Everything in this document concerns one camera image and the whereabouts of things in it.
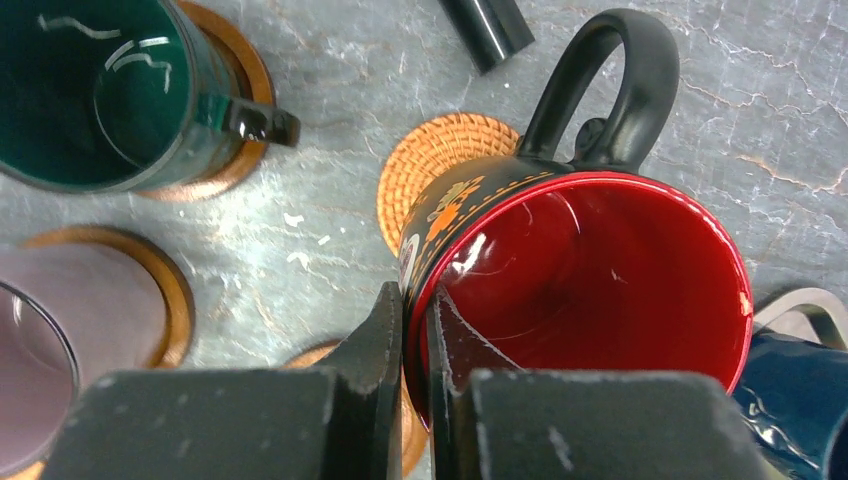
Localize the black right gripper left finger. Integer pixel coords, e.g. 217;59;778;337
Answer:
42;282;402;479

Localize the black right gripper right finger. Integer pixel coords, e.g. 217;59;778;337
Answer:
425;292;767;479

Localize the reddish brown grooved coaster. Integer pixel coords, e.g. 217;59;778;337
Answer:
282;339;428;479

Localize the light brown grooved coaster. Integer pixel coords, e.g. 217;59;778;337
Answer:
1;225;195;479

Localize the dark blue mug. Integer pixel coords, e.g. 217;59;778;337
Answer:
733;329;847;479

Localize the lilac cup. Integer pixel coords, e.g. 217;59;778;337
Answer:
1;244;166;475

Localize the brown grooved wooden coaster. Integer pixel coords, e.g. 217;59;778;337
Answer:
135;0;276;204

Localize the dark green mug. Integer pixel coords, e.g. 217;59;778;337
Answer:
1;1;300;194

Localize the woven rattan coaster far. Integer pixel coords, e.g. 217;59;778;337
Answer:
376;112;519;255

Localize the metal serving tray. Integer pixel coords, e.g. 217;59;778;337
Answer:
754;287;847;351

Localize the black handheld microphone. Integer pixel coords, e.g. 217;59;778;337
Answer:
438;0;535;75

